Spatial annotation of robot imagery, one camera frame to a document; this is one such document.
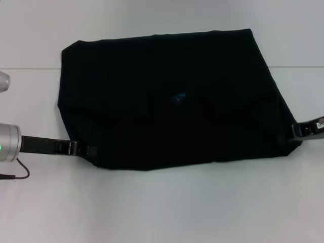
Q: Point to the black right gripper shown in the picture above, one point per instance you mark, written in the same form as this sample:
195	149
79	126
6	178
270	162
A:
312	129

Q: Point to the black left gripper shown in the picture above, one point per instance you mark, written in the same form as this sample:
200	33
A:
43	145

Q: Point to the black t-shirt with FREE print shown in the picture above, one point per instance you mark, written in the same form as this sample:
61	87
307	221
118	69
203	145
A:
164	101

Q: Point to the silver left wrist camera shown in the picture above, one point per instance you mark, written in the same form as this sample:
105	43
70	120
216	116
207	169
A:
3	81

